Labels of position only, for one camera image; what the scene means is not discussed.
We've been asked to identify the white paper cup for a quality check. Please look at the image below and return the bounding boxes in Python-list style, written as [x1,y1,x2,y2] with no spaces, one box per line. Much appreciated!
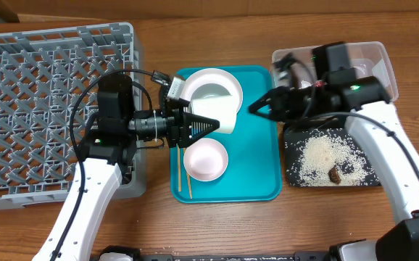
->
[189,95,238,134]

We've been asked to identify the pink bowl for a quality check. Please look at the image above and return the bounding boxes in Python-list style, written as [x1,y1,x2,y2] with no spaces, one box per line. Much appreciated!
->
[183,138,228,182]

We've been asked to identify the white rice grains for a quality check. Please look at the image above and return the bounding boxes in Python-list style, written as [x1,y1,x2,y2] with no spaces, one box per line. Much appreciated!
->
[285,134,381,187]

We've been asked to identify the brown food scrap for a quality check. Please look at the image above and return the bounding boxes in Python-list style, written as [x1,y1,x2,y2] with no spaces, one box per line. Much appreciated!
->
[328,166,341,185]

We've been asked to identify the grey bowl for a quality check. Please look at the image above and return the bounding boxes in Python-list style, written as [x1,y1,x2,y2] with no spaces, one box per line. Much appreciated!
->
[191,83,231,100]

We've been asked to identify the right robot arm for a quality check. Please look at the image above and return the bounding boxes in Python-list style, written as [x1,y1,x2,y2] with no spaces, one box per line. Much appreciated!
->
[249,41,419,260]

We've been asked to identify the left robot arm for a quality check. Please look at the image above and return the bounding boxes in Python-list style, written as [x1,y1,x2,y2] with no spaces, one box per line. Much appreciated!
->
[34,69,220,260]

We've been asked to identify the grey dishwasher rack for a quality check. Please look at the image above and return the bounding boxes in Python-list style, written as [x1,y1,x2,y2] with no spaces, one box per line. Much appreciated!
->
[0,22,144,210]

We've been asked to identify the clear plastic bin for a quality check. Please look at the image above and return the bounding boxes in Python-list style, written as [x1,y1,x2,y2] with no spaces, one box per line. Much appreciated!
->
[271,41,399,118]

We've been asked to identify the white round plate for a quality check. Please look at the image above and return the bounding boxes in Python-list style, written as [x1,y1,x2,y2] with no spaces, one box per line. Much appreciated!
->
[181,68,243,113]

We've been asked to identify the black plastic tray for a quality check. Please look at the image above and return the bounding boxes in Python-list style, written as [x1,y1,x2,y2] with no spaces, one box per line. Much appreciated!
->
[282,119,383,188]

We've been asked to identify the teal plastic tray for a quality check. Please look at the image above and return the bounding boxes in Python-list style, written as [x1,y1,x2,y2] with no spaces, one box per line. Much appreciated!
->
[170,65,282,204]

